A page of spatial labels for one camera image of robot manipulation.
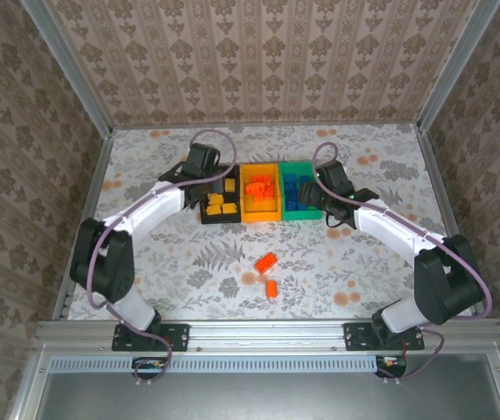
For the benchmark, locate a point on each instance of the notched blue lego brick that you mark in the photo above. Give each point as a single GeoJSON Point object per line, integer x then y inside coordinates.
{"type": "Point", "coordinates": [292, 205]}

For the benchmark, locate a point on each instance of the long blue lego brick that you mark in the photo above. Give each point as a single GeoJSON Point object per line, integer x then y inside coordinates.
{"type": "Point", "coordinates": [291, 179]}

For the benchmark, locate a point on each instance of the small yellow lego brick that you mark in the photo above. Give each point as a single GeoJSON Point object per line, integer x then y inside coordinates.
{"type": "Point", "coordinates": [214, 209]}

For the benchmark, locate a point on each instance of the small orange lego brick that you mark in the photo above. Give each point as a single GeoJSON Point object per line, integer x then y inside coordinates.
{"type": "Point", "coordinates": [271, 288]}

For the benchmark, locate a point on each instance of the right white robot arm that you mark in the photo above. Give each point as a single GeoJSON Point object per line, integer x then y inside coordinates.
{"type": "Point", "coordinates": [389, 227]}

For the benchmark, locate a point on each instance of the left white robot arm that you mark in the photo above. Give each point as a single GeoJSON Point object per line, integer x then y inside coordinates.
{"type": "Point", "coordinates": [153, 205]}

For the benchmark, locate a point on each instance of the green plastic container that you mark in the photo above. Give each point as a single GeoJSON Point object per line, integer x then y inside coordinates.
{"type": "Point", "coordinates": [306, 215]}

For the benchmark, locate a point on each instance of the orange plastic container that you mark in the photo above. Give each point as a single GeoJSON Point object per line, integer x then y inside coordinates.
{"type": "Point", "coordinates": [260, 212]}

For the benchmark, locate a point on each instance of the black plastic container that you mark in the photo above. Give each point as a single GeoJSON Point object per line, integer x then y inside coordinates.
{"type": "Point", "coordinates": [221, 219]}

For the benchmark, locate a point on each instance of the floral patterned table cover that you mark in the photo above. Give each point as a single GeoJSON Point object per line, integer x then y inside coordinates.
{"type": "Point", "coordinates": [319, 271]}

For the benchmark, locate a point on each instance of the aluminium mounting beam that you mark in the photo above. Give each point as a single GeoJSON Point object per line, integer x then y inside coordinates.
{"type": "Point", "coordinates": [267, 334]}

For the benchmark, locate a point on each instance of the grey metal panel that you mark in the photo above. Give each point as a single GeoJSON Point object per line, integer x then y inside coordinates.
{"type": "Point", "coordinates": [267, 396]}

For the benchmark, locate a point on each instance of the aluminium side rail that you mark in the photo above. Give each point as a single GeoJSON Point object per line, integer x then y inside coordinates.
{"type": "Point", "coordinates": [444, 197]}
{"type": "Point", "coordinates": [92, 197]}

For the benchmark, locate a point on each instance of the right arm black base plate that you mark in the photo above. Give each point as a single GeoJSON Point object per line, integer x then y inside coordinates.
{"type": "Point", "coordinates": [357, 337]}

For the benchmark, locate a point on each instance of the aluminium frame post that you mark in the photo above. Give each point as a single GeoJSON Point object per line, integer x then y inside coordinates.
{"type": "Point", "coordinates": [455, 65]}
{"type": "Point", "coordinates": [63, 65]}

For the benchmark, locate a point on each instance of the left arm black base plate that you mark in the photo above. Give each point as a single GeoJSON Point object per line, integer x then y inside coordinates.
{"type": "Point", "coordinates": [179, 337]}

